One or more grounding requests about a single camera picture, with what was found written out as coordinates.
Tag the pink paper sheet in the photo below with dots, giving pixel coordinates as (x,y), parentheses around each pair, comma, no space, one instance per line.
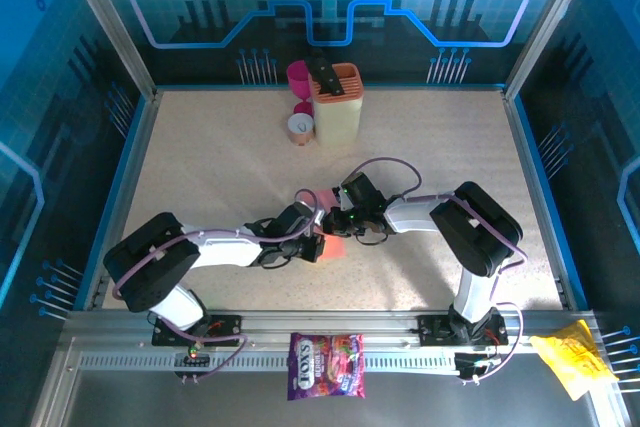
(332,249)

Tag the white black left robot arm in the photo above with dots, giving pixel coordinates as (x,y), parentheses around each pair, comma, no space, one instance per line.
(150,257)

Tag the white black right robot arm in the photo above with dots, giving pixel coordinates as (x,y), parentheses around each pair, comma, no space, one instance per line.
(480,227)

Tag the beige knife block orange top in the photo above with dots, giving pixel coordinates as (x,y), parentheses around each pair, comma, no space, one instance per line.
(337,122)

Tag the small can with white lid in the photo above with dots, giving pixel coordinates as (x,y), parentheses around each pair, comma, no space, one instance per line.
(301,128)

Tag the purple candy bag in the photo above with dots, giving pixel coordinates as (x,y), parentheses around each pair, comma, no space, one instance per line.
(325,367)

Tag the magenta plastic goblet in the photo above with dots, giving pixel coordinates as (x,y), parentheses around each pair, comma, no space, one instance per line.
(297,78)

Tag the black controller board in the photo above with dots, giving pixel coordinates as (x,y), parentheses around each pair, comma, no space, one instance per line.
(200,359)
(467,362)

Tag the yellow plastic bag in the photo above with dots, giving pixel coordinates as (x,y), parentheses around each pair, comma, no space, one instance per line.
(575,357)

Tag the aluminium frame rail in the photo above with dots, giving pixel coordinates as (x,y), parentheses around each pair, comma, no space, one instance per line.
(325,322)

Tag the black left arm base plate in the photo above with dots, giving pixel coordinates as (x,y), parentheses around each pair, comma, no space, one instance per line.
(227,329)

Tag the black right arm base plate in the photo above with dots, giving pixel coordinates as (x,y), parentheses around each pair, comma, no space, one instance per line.
(430,329)

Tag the aluminium side rail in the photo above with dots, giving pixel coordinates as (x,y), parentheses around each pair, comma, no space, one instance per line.
(538,197)
(125,197)

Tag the aluminium frame post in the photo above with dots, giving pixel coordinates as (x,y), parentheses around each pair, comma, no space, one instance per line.
(547,22)
(112,22)

